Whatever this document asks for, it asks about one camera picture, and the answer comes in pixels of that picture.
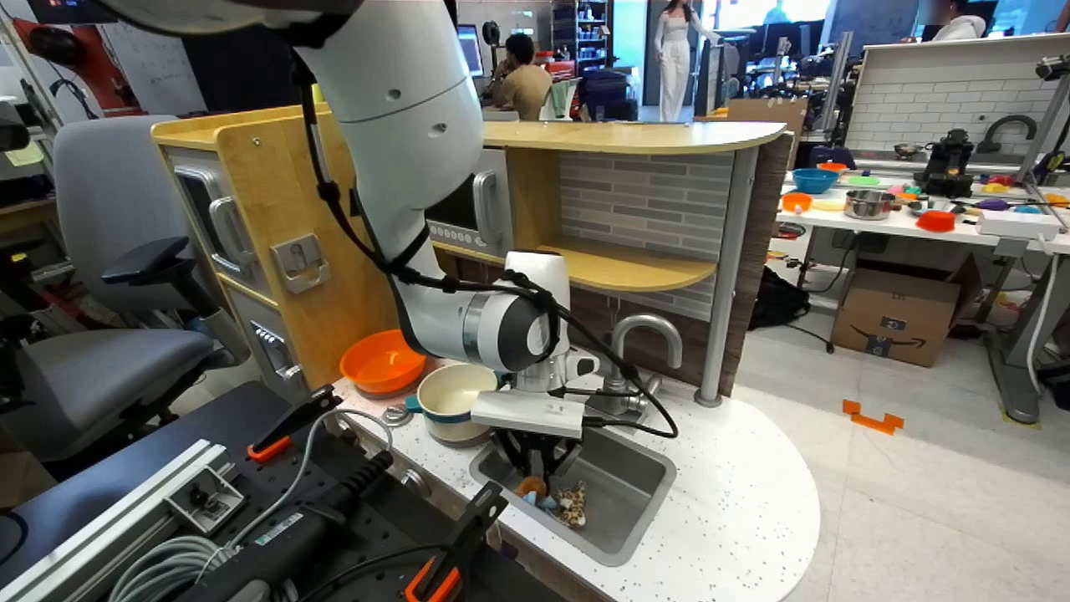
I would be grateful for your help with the aluminium rail with bracket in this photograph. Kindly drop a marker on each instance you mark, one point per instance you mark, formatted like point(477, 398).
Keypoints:
point(106, 519)

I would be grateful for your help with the black machine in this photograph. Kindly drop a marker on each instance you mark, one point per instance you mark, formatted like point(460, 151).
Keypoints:
point(948, 164)

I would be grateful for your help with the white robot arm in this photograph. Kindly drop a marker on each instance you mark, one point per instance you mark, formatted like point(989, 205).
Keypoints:
point(390, 100)

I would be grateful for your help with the cream pot with teal band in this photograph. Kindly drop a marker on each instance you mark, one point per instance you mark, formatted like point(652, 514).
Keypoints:
point(452, 388)

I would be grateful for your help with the white work table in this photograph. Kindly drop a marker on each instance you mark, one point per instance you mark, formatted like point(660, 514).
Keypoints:
point(890, 225)

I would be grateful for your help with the black bag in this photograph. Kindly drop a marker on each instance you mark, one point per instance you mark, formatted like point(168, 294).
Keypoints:
point(778, 301)

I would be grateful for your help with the seated person in tan shirt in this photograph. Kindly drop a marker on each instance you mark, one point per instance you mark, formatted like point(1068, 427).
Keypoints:
point(522, 89)

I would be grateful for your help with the brown and blue stuffed animal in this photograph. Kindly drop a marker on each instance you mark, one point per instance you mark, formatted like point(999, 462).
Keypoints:
point(532, 489)

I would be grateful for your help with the silver toy faucet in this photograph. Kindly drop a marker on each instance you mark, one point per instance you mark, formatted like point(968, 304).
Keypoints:
point(656, 324)

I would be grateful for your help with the small orange bowl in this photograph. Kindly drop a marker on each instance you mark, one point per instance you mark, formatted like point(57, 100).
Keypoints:
point(936, 223)

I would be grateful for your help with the orange and black clamp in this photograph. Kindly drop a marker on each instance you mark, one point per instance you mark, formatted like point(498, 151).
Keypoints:
point(292, 427)
point(456, 554)

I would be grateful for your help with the grey office chair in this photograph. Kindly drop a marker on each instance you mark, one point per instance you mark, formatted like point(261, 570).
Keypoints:
point(111, 188)

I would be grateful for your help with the standing person in white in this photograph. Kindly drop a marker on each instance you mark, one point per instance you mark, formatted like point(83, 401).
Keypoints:
point(674, 54)

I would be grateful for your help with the person in white shirt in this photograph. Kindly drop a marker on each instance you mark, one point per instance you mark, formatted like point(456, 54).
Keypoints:
point(957, 20)

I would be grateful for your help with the wooden toy kitchen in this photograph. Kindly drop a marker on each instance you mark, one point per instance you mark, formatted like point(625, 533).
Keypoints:
point(623, 201)

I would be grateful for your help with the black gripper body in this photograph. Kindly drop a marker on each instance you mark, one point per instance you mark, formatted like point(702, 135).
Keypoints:
point(536, 447)

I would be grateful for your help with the small tan plush toy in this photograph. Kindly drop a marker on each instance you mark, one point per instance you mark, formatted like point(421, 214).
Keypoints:
point(572, 506)

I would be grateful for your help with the grey sink basin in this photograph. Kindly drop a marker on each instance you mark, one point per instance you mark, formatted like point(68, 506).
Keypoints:
point(623, 489)

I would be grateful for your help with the blue bowl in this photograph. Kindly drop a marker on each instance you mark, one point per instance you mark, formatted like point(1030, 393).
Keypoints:
point(814, 180)

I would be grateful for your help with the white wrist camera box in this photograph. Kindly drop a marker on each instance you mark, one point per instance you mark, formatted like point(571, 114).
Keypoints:
point(528, 416)

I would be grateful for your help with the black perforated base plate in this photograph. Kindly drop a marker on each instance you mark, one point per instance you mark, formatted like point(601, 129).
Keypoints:
point(221, 418)

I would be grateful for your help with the orange plastic bowl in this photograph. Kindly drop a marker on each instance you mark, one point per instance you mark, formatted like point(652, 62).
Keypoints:
point(381, 363)

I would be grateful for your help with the cardboard box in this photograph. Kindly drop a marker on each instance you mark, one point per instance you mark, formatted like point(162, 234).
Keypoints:
point(897, 318)

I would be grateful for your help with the white tiled panel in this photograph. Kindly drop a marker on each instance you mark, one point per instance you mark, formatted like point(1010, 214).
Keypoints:
point(948, 100)

